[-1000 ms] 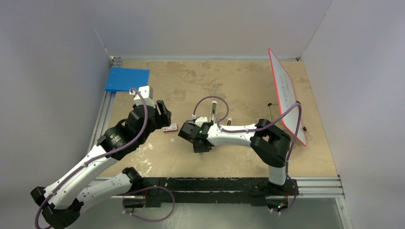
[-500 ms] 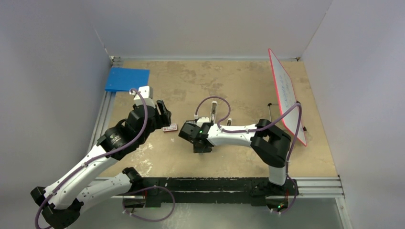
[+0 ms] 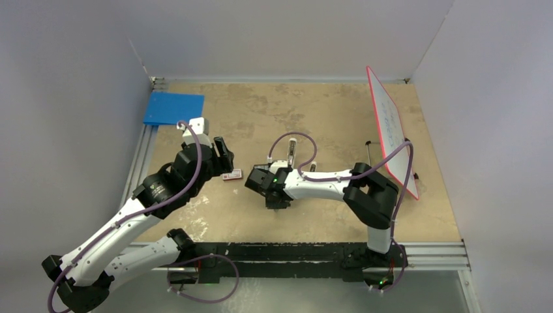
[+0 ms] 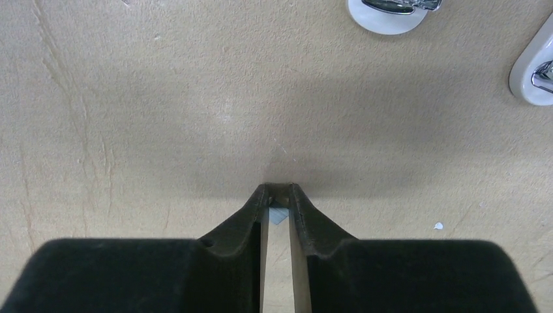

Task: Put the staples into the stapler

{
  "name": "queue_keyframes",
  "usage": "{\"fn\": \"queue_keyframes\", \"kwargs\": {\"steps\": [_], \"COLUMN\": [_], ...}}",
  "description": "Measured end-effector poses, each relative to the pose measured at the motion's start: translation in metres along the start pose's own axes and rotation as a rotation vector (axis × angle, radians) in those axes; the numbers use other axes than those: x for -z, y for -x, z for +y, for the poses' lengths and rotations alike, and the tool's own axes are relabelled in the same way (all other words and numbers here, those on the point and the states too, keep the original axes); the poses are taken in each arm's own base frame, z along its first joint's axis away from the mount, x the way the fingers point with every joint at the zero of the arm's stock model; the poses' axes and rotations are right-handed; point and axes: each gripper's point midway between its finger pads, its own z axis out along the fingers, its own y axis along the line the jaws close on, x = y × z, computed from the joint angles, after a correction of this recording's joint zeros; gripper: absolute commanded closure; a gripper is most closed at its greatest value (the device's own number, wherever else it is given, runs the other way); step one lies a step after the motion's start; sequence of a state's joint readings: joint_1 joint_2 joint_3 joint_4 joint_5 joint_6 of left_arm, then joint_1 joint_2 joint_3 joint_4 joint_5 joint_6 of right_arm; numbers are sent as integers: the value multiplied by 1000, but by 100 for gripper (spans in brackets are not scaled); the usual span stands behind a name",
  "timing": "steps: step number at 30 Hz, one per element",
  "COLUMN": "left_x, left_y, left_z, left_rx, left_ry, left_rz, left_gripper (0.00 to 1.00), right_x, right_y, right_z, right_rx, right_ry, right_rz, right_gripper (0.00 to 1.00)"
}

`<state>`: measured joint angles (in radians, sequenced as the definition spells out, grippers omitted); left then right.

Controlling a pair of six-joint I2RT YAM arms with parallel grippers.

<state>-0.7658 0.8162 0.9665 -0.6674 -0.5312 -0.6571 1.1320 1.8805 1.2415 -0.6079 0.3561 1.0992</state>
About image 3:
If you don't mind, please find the red white staple box sleeve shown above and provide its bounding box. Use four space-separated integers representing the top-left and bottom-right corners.
222 169 243 181

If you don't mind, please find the white stapler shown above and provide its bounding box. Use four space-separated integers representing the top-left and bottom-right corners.
287 138 297 168

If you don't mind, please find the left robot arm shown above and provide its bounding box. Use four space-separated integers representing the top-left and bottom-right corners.
41 135 234 312

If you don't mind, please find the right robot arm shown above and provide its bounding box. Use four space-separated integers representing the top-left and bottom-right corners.
245 162 402 265

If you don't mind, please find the blue plastic board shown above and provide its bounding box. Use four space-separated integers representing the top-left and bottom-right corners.
143 92 205 126

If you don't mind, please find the whiteboard metal stand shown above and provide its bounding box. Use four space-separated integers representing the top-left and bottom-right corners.
365 140 420 180

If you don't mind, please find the red framed whiteboard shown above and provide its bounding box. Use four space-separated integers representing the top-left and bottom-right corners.
366 67 419 200

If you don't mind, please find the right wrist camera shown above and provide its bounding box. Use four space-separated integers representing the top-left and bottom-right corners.
253 160 289 174

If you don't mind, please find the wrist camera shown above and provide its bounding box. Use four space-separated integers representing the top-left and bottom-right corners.
253 160 289 174
177 117 211 147

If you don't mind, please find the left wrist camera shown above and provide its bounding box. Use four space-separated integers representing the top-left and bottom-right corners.
177 117 211 147

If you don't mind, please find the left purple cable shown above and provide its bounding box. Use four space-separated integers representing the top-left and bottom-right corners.
47 120 204 313

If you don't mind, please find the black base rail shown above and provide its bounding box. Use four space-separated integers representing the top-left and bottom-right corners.
173 242 408 288

